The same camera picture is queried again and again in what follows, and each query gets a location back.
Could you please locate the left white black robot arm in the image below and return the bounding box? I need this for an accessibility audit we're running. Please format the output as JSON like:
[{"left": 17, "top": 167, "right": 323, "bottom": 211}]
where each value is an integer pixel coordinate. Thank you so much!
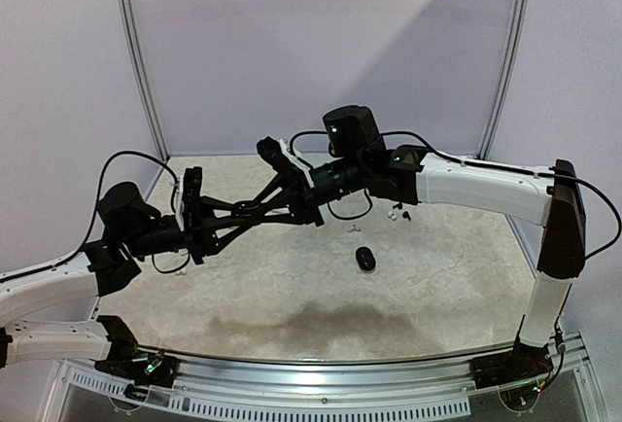
[{"left": 1, "top": 167, "right": 259, "bottom": 377}]

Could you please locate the left aluminium corner post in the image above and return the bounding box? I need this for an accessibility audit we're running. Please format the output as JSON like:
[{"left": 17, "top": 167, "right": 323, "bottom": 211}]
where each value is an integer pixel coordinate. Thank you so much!
[{"left": 118, "top": 0, "right": 170, "bottom": 160}]

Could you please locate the aluminium front rail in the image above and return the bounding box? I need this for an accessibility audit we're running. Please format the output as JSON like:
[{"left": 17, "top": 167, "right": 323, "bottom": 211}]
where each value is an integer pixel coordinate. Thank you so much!
[{"left": 56, "top": 332, "right": 608, "bottom": 418}]

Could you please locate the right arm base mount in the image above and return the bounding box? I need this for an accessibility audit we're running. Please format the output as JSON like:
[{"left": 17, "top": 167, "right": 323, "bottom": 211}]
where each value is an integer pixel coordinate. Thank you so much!
[{"left": 468, "top": 326, "right": 566, "bottom": 392}]

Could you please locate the black charging case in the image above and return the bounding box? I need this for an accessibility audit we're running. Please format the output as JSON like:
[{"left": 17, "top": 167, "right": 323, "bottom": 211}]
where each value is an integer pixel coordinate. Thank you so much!
[
  {"left": 232, "top": 200, "right": 260, "bottom": 216},
  {"left": 355, "top": 246, "right": 377, "bottom": 273}
]

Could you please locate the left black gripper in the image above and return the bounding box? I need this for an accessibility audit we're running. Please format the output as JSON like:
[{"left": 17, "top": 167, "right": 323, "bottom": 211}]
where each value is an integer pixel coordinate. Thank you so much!
[{"left": 124, "top": 196, "right": 253, "bottom": 265}]

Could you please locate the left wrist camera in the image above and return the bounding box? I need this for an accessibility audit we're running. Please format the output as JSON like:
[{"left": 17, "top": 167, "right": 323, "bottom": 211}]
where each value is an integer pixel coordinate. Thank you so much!
[{"left": 174, "top": 166, "right": 203, "bottom": 226}]

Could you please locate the right aluminium corner post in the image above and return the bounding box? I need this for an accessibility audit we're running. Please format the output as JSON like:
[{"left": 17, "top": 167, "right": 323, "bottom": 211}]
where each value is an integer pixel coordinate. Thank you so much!
[{"left": 477, "top": 0, "right": 529, "bottom": 159}]

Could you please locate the aluminium corner post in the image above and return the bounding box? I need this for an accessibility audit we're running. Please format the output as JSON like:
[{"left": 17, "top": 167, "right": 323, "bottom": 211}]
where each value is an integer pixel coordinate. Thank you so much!
[
  {"left": 477, "top": 0, "right": 529, "bottom": 159},
  {"left": 118, "top": 0, "right": 170, "bottom": 160}
]

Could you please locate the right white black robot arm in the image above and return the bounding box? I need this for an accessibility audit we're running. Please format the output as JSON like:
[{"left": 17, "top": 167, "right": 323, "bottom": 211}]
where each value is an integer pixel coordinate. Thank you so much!
[{"left": 233, "top": 105, "right": 591, "bottom": 379}]

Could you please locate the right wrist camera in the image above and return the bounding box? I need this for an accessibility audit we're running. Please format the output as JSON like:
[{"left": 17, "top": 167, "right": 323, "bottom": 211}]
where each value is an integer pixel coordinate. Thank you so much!
[{"left": 256, "top": 136, "right": 312, "bottom": 186}]

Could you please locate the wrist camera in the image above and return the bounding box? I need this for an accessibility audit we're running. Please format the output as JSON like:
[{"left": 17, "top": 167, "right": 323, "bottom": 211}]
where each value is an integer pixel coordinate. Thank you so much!
[
  {"left": 174, "top": 166, "right": 203, "bottom": 226},
  {"left": 256, "top": 136, "right": 312, "bottom": 186}
]

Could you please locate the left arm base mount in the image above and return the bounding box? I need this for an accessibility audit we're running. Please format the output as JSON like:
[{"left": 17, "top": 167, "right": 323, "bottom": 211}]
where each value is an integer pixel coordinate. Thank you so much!
[{"left": 94, "top": 315, "right": 180, "bottom": 388}]

